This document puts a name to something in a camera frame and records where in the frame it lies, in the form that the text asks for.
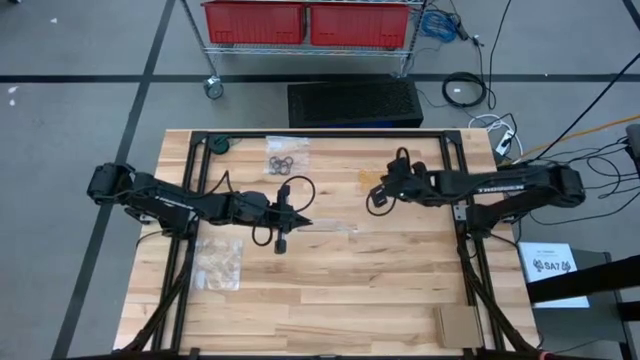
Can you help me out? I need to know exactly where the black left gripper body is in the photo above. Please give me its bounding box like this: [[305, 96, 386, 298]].
[[272, 183, 292, 255]]

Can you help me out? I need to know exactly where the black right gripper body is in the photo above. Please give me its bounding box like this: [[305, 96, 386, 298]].
[[369, 147, 431, 207]]

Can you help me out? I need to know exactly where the clear plastic zip bag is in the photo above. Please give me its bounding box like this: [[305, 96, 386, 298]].
[[264, 134, 312, 177], [298, 217, 359, 234], [192, 237, 245, 292]]

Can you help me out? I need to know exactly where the black perforated computer case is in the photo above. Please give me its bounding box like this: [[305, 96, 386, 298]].
[[286, 78, 425, 129]]

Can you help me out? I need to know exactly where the green round object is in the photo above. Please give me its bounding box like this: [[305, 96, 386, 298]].
[[207, 134, 232, 156]]

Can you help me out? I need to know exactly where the white power strip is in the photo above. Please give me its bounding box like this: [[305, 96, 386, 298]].
[[494, 128, 516, 156]]

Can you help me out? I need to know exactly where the grey caster wheel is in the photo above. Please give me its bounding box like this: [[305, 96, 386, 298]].
[[202, 74, 225, 101]]

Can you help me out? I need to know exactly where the brown cardboard piece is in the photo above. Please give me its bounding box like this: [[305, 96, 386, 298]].
[[432, 304, 485, 350]]

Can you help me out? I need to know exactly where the red plastic bin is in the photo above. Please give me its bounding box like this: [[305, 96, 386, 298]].
[[201, 0, 307, 45], [308, 2, 412, 50]]

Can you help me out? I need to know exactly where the white SA7 printed sheet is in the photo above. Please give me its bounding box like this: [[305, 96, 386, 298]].
[[517, 241, 591, 309]]

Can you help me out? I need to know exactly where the black metal beam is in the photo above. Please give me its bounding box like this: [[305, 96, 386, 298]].
[[527, 253, 640, 305]]

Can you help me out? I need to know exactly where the grey side table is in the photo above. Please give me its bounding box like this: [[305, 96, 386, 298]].
[[529, 248, 626, 360]]

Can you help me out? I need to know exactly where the grey box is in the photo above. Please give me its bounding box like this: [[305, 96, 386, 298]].
[[624, 123, 640, 176]]

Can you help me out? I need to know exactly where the black right camera cable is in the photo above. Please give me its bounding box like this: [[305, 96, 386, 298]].
[[364, 192, 397, 218]]

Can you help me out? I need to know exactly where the black camera cable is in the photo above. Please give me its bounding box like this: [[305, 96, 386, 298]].
[[287, 174, 317, 214], [364, 192, 397, 218]]

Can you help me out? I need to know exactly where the black left camera cable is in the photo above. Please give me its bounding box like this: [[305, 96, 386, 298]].
[[287, 174, 317, 214]]

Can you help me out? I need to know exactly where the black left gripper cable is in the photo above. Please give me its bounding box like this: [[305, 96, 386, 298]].
[[251, 227, 275, 247]]

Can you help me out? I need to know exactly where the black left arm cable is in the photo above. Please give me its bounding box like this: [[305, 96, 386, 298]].
[[212, 169, 236, 196]]

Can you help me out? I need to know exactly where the black aluminium table frame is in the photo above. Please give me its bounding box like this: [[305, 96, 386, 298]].
[[112, 129, 541, 360]]

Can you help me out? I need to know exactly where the white floor cable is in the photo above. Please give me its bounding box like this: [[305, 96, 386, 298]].
[[467, 112, 525, 161]]

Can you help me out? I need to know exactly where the black cable coil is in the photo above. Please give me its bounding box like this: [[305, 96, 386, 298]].
[[441, 71, 489, 109]]

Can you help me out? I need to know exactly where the thin black floor cable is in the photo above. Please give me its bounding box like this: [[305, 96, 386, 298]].
[[487, 0, 514, 111]]

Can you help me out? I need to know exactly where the blue cable coil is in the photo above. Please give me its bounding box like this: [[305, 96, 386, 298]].
[[418, 8, 460, 44]]

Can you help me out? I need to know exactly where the chrome wire shelf rack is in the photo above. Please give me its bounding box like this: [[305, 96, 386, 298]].
[[178, 0, 430, 101]]

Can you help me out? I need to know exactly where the yellow floor cable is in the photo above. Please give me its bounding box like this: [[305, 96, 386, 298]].
[[499, 114, 640, 167]]

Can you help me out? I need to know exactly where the black hanging cable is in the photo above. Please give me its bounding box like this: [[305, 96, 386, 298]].
[[532, 64, 640, 164]]

